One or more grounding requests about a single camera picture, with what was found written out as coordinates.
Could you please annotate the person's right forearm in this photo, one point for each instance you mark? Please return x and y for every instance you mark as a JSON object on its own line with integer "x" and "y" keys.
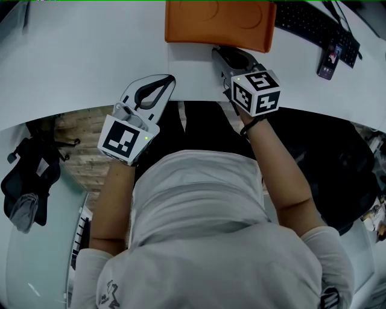
{"x": 283, "y": 181}

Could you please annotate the person's left forearm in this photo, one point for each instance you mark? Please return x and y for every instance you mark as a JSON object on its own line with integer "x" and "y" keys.
{"x": 111, "y": 205}

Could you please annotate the person's black trousers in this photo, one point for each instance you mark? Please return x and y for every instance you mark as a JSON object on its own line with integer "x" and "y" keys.
{"x": 205, "y": 129}

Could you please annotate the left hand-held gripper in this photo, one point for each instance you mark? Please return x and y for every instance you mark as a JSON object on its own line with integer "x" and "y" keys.
{"x": 120, "y": 138}

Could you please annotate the grey garment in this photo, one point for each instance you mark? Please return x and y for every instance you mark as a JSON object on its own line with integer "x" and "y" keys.
{"x": 24, "y": 214}

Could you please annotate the black smartphone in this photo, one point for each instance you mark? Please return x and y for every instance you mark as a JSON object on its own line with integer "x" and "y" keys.
{"x": 329, "y": 61}

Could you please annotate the black mesh office chair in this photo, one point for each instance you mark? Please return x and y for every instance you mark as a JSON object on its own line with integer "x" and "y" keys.
{"x": 331, "y": 169}

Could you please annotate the orange box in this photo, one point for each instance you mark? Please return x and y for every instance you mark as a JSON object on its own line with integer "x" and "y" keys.
{"x": 220, "y": 21}
{"x": 196, "y": 43}

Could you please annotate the black office chair with garment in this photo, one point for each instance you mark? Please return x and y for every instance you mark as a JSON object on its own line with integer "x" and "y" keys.
{"x": 27, "y": 181}

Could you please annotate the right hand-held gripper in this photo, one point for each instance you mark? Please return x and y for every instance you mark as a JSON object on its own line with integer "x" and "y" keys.
{"x": 256, "y": 90}

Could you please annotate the black keyboard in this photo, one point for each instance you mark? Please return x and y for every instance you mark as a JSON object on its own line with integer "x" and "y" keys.
{"x": 313, "y": 27}

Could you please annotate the person's white t-shirt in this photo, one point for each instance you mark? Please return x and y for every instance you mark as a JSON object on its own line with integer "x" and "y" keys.
{"x": 211, "y": 235}

